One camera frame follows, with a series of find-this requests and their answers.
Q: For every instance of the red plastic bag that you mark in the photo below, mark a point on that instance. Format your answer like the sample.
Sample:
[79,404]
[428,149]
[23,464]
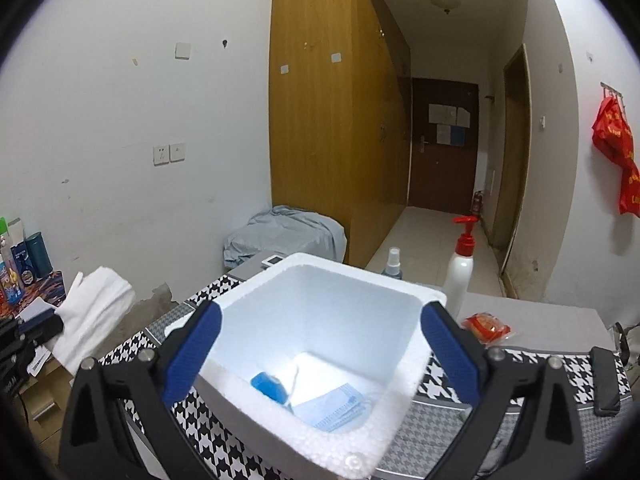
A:
[615,140]

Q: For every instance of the red fire extinguisher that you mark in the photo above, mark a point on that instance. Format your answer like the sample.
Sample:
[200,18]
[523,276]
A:
[478,205]

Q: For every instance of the white wall switch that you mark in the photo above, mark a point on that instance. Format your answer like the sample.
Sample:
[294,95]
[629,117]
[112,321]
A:
[183,50]

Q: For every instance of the wooden side door frame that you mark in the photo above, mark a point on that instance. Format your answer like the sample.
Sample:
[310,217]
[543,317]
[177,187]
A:
[517,160]

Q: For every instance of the dark brown door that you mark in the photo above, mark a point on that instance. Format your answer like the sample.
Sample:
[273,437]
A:
[440,160]

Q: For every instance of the wooden wardrobe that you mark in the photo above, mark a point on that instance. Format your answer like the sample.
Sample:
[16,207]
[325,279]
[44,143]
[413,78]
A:
[320,135]

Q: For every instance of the black smartphone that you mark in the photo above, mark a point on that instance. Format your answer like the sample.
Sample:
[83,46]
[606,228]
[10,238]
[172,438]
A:
[606,382]

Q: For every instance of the white red-pump lotion bottle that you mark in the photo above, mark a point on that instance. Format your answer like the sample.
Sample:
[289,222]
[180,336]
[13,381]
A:
[459,280]

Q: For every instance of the grey cloth-covered furniture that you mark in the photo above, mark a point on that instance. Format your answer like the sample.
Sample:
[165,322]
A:
[285,232]

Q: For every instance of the white foam box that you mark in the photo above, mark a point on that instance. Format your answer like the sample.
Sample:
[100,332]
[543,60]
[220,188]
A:
[310,310]

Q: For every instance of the wall hook rack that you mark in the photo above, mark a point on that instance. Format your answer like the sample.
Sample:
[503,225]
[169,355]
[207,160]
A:
[612,89]

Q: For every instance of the dark teal bottle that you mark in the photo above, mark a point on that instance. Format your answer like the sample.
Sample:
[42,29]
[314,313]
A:
[39,255]

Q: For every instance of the colourful snack packet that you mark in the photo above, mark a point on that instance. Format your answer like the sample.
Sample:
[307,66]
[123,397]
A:
[11,280]

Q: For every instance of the black box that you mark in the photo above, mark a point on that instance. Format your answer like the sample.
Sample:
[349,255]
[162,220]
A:
[42,322]

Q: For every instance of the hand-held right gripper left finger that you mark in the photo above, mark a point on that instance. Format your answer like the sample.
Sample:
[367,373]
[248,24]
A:
[192,350]

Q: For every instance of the small blue spray bottle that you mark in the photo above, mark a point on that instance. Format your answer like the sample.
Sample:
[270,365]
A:
[392,265]

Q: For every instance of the red snack packet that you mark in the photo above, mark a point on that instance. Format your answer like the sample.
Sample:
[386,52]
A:
[487,327]

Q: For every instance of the white double wall socket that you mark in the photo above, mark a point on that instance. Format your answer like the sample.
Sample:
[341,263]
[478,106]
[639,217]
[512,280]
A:
[169,153]

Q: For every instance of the houndstooth bed sheet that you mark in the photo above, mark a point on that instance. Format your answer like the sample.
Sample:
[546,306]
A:
[540,425]

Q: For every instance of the blue face mask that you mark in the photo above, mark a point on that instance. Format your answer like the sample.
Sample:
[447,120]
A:
[332,407]

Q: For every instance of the white folded towel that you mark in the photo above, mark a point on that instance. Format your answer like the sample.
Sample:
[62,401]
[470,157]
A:
[95,310]

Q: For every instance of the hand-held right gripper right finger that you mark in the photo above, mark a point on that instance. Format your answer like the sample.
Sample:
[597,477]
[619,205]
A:
[450,350]

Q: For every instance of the paper notices on door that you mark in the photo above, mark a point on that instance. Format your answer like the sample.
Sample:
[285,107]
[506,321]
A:
[450,122]

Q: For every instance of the grey bed sheet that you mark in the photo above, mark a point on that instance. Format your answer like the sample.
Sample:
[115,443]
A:
[550,320]

